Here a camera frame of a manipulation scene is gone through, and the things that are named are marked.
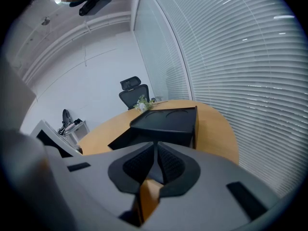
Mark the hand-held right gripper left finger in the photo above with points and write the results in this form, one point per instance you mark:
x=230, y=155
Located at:
x=96, y=177

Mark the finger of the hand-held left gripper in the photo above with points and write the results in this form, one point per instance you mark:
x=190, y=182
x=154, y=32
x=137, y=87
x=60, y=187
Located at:
x=54, y=143

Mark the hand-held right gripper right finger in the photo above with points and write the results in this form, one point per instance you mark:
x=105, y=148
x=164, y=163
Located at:
x=211, y=177

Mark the black plastic tray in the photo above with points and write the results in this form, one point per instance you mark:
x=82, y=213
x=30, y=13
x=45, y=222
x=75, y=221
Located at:
x=168, y=119

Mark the white side table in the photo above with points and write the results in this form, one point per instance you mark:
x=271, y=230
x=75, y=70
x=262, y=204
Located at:
x=79, y=131

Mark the black desk fan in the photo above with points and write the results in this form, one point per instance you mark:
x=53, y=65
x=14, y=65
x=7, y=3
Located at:
x=66, y=118

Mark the white flower bouquet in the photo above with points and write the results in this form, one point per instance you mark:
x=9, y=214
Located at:
x=144, y=103

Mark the black office chair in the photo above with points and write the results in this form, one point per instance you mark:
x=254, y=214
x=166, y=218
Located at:
x=133, y=94

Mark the wide white window blinds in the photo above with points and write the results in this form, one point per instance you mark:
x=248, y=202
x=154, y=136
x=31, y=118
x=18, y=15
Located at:
x=240, y=68

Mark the white ceiling pipes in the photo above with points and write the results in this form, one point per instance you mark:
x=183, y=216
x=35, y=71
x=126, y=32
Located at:
x=79, y=30

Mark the round ceiling fixture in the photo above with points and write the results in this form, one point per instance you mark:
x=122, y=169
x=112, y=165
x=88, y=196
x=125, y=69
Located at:
x=45, y=21

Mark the narrow white window blinds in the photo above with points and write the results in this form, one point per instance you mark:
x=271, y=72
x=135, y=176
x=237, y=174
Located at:
x=158, y=56

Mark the black head-worn camera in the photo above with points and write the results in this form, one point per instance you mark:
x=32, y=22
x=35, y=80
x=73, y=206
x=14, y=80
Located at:
x=95, y=1

